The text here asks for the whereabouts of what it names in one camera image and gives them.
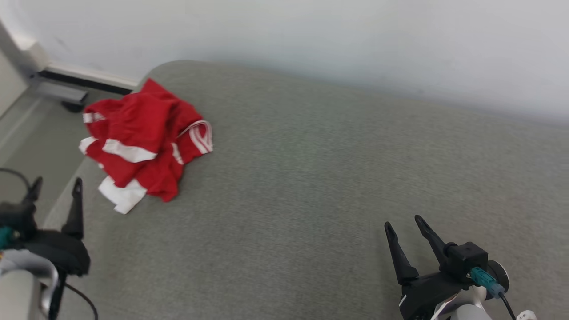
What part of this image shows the white baseboard with black strip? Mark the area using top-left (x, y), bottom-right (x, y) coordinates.
top-left (37, 62), bottom-right (141, 95)

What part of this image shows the white wall box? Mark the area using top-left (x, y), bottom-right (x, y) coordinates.
top-left (0, 18), bottom-right (50, 77)

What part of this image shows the grey metal frame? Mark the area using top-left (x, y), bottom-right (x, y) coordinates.
top-left (30, 73), bottom-right (90, 113)

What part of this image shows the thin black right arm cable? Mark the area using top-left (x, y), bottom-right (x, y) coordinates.
top-left (500, 293), bottom-right (517, 320)

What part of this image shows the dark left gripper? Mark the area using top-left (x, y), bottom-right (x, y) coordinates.
top-left (22, 176), bottom-right (92, 277)

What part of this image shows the teal right camera plug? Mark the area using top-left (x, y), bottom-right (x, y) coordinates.
top-left (470, 267), bottom-right (506, 299)

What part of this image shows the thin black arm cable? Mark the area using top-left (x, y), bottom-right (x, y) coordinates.
top-left (0, 168), bottom-right (99, 320)
top-left (500, 293), bottom-right (517, 320)

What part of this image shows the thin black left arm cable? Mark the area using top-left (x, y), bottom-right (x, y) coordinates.
top-left (0, 168), bottom-right (99, 320)

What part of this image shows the red jersey with white sleeves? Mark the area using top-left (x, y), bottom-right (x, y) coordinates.
top-left (97, 78), bottom-right (214, 215)

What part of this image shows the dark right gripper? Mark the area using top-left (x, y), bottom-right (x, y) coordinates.
top-left (384, 215), bottom-right (472, 320)

